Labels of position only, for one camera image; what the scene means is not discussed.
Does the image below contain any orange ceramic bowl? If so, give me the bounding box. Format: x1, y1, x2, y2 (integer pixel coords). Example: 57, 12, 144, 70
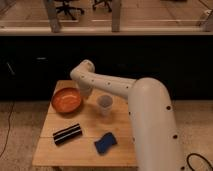
51, 87, 82, 113

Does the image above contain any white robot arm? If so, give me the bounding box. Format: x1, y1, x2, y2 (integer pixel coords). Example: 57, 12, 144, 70
70, 60, 186, 171

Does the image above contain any clear plastic cup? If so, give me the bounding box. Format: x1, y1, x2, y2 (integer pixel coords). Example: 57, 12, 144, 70
97, 95, 113, 116

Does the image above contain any wooden table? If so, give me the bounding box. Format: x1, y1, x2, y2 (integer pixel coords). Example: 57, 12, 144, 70
32, 89, 137, 169

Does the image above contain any blue sponge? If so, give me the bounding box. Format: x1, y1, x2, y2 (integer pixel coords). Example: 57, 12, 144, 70
94, 132, 117, 155

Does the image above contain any black white striped cloth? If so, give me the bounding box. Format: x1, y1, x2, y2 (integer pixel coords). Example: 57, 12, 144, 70
53, 124, 82, 145

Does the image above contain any black office chair right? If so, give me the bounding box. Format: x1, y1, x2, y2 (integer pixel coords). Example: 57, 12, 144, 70
91, 0, 113, 14

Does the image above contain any black office chair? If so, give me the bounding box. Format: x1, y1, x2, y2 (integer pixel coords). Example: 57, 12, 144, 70
91, 0, 113, 14
55, 0, 85, 20

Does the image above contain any black office chair left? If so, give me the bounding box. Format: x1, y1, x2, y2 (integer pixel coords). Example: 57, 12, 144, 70
55, 0, 85, 20

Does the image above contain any black cable left floor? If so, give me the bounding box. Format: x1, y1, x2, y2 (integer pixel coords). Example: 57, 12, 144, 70
0, 99, 16, 159

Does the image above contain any black cable floor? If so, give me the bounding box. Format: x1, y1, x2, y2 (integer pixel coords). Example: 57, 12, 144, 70
185, 152, 213, 171
0, 99, 16, 159

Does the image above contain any black cable right floor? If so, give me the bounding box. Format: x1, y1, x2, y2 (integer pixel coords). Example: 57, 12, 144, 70
185, 152, 213, 171

